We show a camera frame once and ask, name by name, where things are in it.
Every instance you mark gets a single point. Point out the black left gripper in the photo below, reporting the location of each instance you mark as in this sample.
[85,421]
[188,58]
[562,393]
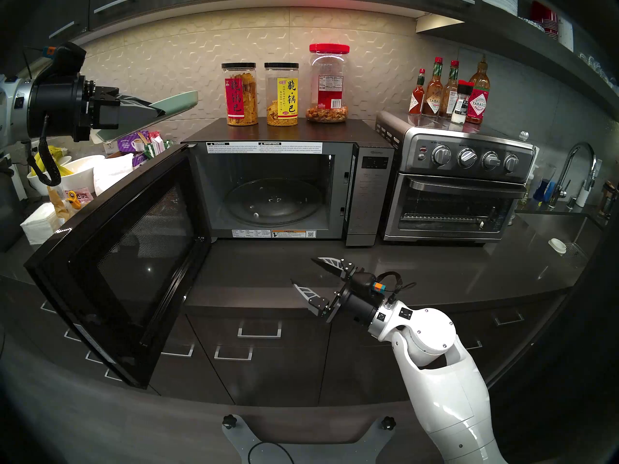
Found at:
[58,105]

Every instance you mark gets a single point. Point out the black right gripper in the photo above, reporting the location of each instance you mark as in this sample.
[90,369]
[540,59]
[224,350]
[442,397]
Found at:
[355,306]

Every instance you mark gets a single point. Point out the light green plate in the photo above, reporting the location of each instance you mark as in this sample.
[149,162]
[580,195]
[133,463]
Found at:
[179,103]

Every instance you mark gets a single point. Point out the black microwave oven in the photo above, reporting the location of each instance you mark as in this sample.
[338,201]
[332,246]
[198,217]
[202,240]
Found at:
[367,202]

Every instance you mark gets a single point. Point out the glass microwave turntable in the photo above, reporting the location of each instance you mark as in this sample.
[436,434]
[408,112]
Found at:
[273,204]

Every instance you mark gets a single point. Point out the purple snack bag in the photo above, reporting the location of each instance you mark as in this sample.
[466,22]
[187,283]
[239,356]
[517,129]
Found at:
[128,141]

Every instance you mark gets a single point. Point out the green red tea packets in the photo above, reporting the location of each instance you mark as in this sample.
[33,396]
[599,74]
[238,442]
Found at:
[157,143]

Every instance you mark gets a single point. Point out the white paper bag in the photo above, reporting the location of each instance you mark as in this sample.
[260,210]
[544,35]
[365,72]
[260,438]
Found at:
[113,173]

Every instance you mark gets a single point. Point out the large white bowl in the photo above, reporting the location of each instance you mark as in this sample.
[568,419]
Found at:
[82,175]

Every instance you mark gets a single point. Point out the yellow banana bunch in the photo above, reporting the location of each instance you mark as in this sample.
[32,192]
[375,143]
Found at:
[57,153]

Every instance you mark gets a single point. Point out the dark lower drawer cabinet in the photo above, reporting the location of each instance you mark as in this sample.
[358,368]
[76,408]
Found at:
[280,376]

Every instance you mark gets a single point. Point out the pink snack packet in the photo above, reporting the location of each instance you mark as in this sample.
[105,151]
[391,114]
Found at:
[81,197]

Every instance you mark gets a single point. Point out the snack jar pink label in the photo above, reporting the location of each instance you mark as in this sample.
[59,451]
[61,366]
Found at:
[240,100]

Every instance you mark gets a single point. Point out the brown snack packet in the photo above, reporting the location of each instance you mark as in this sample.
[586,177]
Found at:
[59,204]

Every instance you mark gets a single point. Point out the bananas in white bowl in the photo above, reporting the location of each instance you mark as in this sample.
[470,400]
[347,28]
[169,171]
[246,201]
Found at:
[35,182]

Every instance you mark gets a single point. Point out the stainless steel toaster oven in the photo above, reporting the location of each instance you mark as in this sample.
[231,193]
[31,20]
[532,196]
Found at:
[454,211]

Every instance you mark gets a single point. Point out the white napkin stack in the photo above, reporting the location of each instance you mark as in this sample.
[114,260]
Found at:
[41,224]

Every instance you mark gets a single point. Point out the snack jar yellow label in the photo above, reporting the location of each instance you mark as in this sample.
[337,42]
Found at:
[282,100]

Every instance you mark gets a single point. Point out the black base knob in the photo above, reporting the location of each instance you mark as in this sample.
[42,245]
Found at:
[229,421]
[388,423]

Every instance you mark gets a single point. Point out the black countertop appliance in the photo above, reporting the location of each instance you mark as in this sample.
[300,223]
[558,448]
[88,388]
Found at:
[8,207]

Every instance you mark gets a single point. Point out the clear jar red lid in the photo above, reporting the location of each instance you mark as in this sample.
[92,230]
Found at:
[329,91]

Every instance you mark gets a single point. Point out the small red hot sauce bottle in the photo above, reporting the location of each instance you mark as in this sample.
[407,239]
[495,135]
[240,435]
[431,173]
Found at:
[417,103]

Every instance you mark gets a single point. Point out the brown sauce bottle Tabasco label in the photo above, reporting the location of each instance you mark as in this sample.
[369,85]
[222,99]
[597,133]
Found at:
[433,103]

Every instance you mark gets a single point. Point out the small white sink cup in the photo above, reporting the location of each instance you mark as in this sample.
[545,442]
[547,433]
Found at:
[557,246]

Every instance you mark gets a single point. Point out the large orange Tabasco bottle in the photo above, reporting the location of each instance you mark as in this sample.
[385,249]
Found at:
[478,105]

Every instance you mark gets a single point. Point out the stainless steel sink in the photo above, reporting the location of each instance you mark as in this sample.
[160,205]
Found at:
[556,226]

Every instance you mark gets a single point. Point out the white soap dispenser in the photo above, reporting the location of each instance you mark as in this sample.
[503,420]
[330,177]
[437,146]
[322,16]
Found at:
[582,198]

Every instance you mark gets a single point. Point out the chrome kitchen faucet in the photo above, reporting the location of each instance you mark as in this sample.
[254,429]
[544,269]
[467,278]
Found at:
[582,145]

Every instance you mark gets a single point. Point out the brown bottle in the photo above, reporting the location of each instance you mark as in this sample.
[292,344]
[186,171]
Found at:
[608,199]

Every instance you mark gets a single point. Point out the red cup stack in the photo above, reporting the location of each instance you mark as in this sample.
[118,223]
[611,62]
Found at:
[546,19]

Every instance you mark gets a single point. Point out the white cup stack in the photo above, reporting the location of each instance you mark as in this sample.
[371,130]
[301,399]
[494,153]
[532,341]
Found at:
[566,34]

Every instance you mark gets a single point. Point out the white wall outlet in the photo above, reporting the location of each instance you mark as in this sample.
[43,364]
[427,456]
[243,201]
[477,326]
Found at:
[598,168]
[112,146]

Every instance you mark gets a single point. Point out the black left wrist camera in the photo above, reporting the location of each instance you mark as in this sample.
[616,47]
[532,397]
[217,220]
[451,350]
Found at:
[65,62]

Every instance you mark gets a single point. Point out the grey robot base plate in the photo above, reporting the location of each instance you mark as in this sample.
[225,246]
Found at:
[358,448]

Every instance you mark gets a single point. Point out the dark wall shelf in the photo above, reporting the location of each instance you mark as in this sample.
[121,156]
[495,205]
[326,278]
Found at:
[517,41]

